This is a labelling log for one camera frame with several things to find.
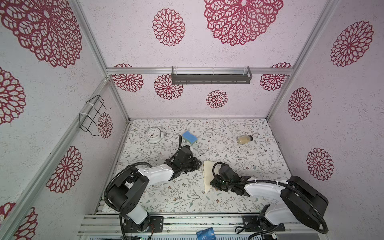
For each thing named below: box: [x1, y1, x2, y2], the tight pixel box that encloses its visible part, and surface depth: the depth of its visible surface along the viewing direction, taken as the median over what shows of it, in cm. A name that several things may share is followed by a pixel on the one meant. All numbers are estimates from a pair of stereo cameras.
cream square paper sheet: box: [203, 161, 215, 194], surface depth 89 cm
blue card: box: [196, 227, 216, 240], surface depth 73 cm
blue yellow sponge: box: [182, 131, 198, 146], surface depth 111 cm
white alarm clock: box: [146, 127, 167, 144], surface depth 108 cm
